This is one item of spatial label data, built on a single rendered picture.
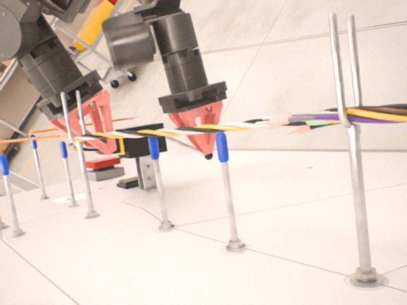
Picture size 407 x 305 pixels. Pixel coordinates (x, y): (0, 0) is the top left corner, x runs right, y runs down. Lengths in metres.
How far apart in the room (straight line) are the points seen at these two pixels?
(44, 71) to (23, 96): 8.09
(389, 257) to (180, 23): 0.42
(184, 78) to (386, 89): 1.51
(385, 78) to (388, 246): 1.78
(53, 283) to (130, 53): 0.35
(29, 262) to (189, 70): 0.34
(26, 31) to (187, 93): 0.21
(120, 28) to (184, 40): 0.09
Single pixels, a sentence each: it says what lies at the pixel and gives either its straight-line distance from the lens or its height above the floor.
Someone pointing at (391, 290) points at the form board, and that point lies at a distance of 0.24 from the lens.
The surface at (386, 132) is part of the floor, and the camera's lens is 1.85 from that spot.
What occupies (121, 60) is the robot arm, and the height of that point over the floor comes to 1.22.
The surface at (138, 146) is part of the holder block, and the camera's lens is 0.54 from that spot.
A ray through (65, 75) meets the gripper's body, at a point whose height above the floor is 1.28.
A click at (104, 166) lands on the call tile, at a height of 1.11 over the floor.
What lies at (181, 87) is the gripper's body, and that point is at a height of 1.14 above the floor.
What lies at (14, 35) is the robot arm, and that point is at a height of 1.35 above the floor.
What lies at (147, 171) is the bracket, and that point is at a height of 1.12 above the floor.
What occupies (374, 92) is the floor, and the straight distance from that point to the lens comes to 2.02.
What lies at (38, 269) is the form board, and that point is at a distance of 0.34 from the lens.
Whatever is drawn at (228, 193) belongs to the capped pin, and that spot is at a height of 1.19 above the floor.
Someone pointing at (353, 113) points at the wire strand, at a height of 1.22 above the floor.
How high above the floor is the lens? 1.37
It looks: 31 degrees down
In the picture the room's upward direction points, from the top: 55 degrees counter-clockwise
